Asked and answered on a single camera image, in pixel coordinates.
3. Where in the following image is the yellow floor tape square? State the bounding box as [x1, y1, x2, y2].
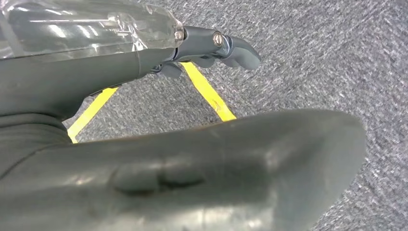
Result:
[67, 62, 237, 144]

